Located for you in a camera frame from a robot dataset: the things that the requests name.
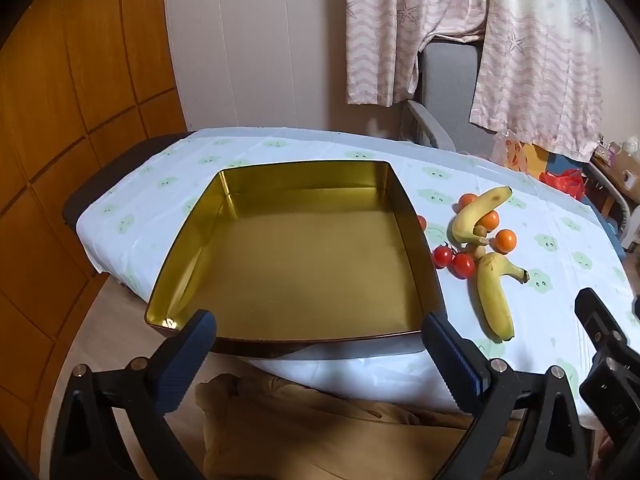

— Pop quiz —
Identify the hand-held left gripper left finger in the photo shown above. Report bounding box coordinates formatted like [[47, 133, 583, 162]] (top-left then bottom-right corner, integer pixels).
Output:
[[50, 309, 217, 480]]

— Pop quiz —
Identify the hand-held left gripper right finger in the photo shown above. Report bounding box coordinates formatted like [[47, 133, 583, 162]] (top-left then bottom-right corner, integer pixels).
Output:
[[422, 312, 596, 480]]

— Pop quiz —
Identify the curved yellow banana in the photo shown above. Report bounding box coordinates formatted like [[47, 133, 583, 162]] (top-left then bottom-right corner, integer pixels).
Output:
[[451, 186, 513, 247]]

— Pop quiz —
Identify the gold square tin box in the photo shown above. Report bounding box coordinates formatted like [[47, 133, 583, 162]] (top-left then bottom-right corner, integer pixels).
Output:
[[144, 160, 447, 360]]

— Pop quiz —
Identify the white tablecloth with green print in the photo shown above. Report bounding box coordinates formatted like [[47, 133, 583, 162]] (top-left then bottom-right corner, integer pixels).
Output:
[[75, 127, 636, 428]]

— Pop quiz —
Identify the red plastic bag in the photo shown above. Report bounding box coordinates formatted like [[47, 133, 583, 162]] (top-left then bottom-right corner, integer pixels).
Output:
[[539, 169, 586, 202]]

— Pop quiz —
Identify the cardboard box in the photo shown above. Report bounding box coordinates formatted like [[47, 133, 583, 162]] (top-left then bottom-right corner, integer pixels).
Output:
[[590, 140, 640, 192]]

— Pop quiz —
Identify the tan cloth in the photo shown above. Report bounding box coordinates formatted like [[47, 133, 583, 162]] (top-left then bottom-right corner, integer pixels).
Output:
[[195, 372, 521, 480]]

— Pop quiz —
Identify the yellow box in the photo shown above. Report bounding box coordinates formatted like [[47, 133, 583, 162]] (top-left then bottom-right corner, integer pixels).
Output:
[[520, 142, 551, 177]]

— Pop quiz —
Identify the clear orange printed plastic bag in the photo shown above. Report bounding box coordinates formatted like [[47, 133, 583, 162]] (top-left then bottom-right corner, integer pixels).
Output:
[[492, 129, 527, 172]]

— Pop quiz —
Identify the dark table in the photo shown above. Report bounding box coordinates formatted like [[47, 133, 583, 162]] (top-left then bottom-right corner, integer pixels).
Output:
[[61, 132, 198, 241]]

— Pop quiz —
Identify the pink wavy hanging garment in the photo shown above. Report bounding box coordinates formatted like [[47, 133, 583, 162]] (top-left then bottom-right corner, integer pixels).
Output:
[[469, 0, 609, 162]]

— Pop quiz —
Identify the grey chair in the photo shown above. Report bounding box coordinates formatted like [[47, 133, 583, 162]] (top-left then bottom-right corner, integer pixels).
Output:
[[402, 35, 488, 153]]

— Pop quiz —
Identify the wooden wardrobe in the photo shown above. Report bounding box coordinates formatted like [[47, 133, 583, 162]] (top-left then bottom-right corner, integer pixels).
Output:
[[0, 0, 188, 461]]

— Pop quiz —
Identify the patterned pink curtain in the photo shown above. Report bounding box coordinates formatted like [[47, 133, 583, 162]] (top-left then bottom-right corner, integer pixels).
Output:
[[342, 0, 488, 107]]

